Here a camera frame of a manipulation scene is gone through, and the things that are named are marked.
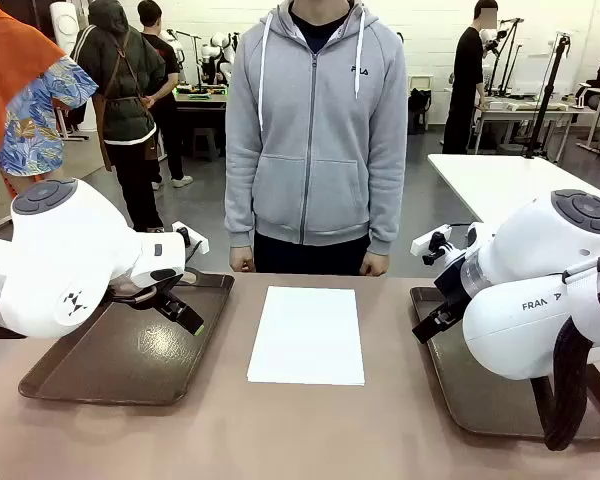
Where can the white chair with black bag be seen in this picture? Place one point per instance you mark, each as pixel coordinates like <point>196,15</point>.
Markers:
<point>420,105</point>

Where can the white A4 paper stack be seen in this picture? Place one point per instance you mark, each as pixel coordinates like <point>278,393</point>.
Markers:
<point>305,335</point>

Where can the large white table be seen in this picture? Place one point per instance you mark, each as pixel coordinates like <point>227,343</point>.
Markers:
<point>505,180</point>

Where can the person's left hand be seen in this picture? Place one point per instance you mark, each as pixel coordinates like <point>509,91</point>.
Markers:
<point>376,265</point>

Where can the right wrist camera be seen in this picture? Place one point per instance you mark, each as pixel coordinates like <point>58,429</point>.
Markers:
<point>425,243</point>

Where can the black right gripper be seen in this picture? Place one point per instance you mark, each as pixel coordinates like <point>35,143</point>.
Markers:
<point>452,280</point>

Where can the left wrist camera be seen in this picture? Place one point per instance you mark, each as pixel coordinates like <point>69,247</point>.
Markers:
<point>200,242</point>

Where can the person's right hand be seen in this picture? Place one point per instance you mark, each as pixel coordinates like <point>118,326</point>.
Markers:
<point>242,260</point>

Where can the white rounded robot shell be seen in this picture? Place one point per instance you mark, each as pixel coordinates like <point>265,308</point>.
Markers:
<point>65,22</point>

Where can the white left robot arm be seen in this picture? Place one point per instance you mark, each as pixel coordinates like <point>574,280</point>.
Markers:
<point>55,260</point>

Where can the person in dark green jacket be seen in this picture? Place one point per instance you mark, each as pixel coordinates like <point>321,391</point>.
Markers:
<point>125,75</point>

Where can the person in orange shirt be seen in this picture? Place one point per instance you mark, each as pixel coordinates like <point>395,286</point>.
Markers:
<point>15,75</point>

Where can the black tripod stand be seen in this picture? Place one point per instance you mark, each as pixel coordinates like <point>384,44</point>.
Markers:
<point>547,100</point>

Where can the grey stool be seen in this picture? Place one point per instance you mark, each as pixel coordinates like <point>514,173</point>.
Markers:
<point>205,142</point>

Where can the person in black t-shirt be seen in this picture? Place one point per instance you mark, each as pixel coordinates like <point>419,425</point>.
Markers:
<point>167,65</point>

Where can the black workbench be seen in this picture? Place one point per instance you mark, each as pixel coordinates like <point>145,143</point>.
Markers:
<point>200,97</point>

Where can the standing person in black clothes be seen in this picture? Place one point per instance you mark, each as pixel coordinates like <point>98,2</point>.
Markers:
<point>467,75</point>

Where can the white humanoid robot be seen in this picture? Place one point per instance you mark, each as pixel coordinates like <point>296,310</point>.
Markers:
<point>215,47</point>

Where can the person's left forearm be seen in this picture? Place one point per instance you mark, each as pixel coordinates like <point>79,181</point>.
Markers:
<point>387,210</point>

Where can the person's right forearm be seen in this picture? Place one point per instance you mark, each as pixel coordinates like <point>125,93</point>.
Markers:
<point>240,210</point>

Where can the person in grey hoodie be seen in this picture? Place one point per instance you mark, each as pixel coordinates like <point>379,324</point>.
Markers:
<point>310,150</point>

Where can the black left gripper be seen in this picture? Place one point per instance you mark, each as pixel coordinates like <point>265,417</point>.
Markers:
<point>165,276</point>

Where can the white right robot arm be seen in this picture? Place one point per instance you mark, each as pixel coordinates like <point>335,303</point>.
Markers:
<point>510,340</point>

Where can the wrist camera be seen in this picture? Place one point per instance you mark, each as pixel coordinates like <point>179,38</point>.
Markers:
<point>425,243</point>
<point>200,242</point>

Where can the brown plastic serving tray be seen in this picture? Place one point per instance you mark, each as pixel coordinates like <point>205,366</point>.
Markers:
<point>480,395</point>
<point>130,360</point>

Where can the grey workshop desk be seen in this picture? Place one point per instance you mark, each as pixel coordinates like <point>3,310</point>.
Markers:
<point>530,111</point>

